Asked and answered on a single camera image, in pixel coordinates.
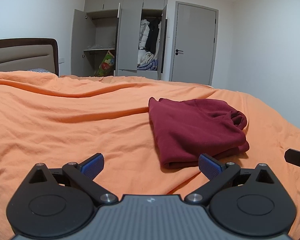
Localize white hanging jacket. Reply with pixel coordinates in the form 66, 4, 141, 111
139, 19, 150, 50

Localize grey room door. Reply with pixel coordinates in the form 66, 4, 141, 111
169, 1, 219, 85

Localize blue patterned pillow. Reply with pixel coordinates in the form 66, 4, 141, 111
29, 68, 50, 73

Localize grey built-in wardrobe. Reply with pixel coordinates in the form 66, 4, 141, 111
70, 0, 167, 80

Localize blue striped folded cloth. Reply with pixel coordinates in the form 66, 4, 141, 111
137, 59, 158, 70

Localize brown beige bed headboard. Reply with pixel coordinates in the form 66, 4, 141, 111
0, 38, 59, 75

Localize black hanging garment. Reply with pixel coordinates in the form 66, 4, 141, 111
145, 18, 161, 55

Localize white wall socket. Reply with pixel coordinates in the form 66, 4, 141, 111
59, 58, 65, 64

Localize colourful fruit print bag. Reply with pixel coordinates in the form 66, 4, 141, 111
95, 50, 115, 77

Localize white clothes on shelf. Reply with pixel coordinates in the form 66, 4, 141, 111
87, 44, 115, 50

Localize maroon long sleeve shirt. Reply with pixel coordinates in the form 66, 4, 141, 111
148, 98, 249, 168

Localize white folded clothes pile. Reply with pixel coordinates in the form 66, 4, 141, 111
138, 49, 154, 66

